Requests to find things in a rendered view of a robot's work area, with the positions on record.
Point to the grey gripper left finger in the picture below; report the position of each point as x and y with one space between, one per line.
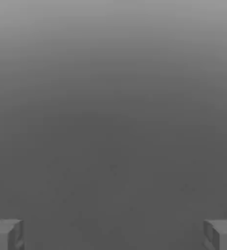
4 235

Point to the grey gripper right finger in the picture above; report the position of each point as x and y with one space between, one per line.
223 235

